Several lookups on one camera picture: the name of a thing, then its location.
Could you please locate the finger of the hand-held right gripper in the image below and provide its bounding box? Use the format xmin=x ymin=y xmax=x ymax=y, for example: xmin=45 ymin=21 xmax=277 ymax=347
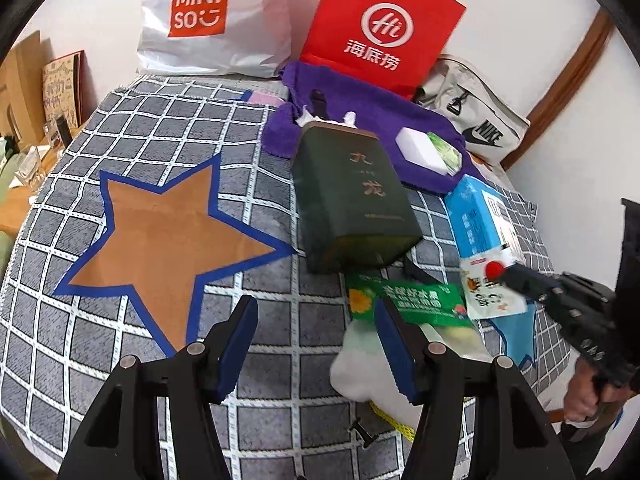
xmin=504 ymin=263 xmax=567 ymax=289
xmin=505 ymin=275 xmax=562 ymax=312

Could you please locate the green snack packet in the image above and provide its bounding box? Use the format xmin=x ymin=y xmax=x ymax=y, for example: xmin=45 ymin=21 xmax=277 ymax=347
xmin=347 ymin=272 xmax=468 ymax=328

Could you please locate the brown patterned book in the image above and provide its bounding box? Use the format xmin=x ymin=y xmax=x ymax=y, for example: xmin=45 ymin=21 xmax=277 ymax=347
xmin=41 ymin=50 xmax=86 ymax=133

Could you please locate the grey waist bag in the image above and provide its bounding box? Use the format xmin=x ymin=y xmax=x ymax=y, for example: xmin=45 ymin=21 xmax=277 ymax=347
xmin=412 ymin=56 xmax=532 ymax=166

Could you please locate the clear glass cup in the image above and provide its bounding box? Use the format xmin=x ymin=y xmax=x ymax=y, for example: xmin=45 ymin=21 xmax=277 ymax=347
xmin=12 ymin=145 xmax=48 ymax=188

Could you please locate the wooden side table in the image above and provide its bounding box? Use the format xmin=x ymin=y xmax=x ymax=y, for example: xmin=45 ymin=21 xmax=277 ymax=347
xmin=0 ymin=135 xmax=76 ymax=241

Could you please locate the white sponge block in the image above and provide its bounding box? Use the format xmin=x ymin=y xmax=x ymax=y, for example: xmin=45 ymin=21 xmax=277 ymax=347
xmin=395 ymin=127 xmax=446 ymax=173

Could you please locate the fruit print sachet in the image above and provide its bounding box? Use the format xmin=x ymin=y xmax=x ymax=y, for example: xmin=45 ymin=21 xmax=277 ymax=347
xmin=459 ymin=252 xmax=538 ymax=321

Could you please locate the person's right hand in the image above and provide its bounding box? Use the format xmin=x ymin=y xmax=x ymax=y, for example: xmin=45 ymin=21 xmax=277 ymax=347
xmin=564 ymin=357 xmax=623 ymax=426

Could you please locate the grey checked star blanket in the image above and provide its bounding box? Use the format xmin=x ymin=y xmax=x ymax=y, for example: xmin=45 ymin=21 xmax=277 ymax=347
xmin=0 ymin=74 xmax=571 ymax=480

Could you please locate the brown wooden door frame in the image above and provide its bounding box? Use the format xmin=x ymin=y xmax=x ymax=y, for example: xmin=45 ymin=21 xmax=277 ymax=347
xmin=500 ymin=10 xmax=613 ymax=171

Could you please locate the dark green tin box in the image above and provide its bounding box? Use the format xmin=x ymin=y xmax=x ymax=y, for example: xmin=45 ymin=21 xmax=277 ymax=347
xmin=291 ymin=121 xmax=423 ymax=275

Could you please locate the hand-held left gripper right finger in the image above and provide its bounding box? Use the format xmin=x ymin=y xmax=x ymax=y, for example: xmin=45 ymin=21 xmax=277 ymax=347
xmin=375 ymin=296 xmax=576 ymax=480

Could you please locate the white plastic shopping bag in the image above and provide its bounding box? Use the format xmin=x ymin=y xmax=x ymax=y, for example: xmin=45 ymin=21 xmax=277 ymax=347
xmin=136 ymin=0 xmax=296 ymax=78

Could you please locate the blue and white carton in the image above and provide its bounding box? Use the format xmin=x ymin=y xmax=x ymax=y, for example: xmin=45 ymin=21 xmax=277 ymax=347
xmin=445 ymin=175 xmax=526 ymax=281

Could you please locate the plush toy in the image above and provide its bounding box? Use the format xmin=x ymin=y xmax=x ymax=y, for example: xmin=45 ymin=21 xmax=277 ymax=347
xmin=330 ymin=317 xmax=496 ymax=443

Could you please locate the purple towel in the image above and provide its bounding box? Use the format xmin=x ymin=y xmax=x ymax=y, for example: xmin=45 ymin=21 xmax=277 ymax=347
xmin=263 ymin=60 xmax=483 ymax=197

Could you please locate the wooden headboard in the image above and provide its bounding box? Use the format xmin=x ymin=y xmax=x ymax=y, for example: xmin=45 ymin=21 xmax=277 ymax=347
xmin=0 ymin=30 xmax=43 ymax=146

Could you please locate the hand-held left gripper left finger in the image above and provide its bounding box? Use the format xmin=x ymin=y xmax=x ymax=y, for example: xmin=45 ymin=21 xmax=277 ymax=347
xmin=59 ymin=296 xmax=260 ymax=480

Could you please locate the red paper bag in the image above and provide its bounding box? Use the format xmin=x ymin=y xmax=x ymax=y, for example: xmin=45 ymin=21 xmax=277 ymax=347
xmin=299 ymin=0 xmax=468 ymax=101

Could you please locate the small black clip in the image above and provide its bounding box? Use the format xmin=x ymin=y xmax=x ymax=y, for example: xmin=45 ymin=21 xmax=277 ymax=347
xmin=350 ymin=417 xmax=378 ymax=453

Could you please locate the small green tissue pack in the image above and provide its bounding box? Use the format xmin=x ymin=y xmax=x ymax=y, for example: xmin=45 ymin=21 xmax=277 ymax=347
xmin=427 ymin=131 xmax=466 ymax=177

